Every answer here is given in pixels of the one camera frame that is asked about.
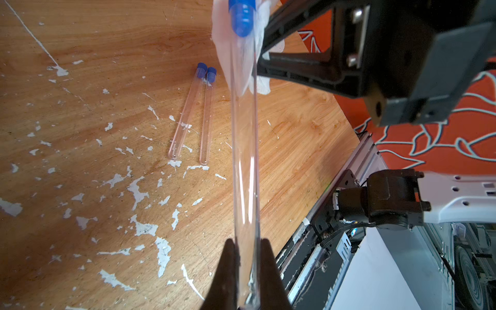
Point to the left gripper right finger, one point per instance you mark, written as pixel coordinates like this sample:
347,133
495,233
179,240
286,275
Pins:
272,292

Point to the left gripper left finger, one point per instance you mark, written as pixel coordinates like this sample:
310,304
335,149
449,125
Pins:
223,291

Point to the white wipe cloth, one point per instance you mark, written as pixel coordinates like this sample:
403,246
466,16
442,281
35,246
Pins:
238,55

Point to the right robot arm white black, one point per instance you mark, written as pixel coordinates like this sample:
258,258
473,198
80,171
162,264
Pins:
406,198

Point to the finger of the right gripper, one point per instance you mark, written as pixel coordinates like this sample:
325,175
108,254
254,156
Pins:
311,20
313,70

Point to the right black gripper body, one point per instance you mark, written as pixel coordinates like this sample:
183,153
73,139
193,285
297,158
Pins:
413,59

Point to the test tube blue cap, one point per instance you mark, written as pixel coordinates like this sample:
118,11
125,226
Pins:
245,175
208,116
183,123

